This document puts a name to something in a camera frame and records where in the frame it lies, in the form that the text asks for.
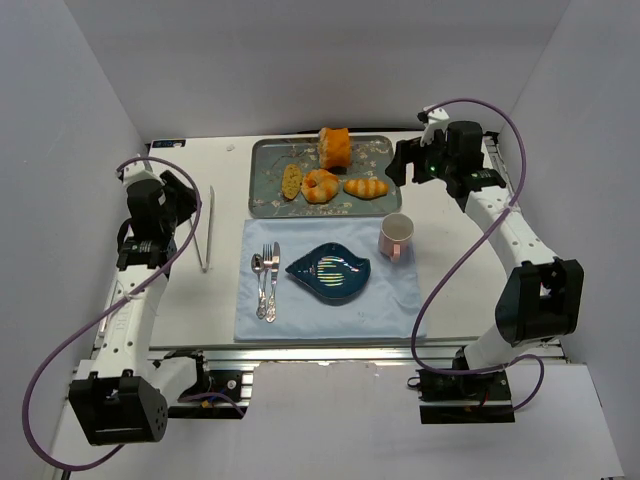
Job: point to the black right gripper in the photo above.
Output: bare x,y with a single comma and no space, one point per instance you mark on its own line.
409,161

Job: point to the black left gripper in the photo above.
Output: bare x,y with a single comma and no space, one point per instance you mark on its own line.
180,198

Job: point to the silver metal tongs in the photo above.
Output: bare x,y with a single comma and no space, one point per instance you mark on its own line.
203,238

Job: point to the herb bread slice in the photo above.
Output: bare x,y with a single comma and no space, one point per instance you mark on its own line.
291,181

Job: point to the round orange croissant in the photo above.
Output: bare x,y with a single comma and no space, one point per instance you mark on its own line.
319,186

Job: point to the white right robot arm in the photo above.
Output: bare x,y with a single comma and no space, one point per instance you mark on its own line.
542,295

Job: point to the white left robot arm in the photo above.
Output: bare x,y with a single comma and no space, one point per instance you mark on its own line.
125,397

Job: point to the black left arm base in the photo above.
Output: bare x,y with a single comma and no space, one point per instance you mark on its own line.
195,388

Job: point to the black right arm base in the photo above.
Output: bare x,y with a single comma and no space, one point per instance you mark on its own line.
459,396

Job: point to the striped bread roll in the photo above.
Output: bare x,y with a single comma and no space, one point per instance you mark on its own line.
366,188

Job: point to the tall orange bread loaf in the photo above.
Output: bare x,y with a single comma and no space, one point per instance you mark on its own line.
334,148

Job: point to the floral metal tray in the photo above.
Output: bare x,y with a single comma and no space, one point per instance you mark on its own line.
370,155

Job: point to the pink mug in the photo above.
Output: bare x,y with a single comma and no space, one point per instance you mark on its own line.
396,231

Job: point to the silver spoon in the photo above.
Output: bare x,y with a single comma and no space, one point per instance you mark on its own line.
258,267

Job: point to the silver fork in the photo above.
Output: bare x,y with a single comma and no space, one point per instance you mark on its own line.
267,256

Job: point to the silver knife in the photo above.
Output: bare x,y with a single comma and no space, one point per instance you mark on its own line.
274,264

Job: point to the light blue cloth mat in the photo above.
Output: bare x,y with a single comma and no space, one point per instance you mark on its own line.
385,309

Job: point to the dark blue leaf plate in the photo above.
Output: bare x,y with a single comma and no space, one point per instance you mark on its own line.
331,272

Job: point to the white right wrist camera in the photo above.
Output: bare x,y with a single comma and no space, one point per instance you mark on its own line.
432,119

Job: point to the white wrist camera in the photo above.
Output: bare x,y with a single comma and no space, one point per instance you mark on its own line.
432,119
136,172

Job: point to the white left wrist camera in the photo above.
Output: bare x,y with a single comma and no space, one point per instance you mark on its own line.
136,172

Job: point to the aluminium frame rail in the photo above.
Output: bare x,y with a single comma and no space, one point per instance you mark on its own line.
438,354

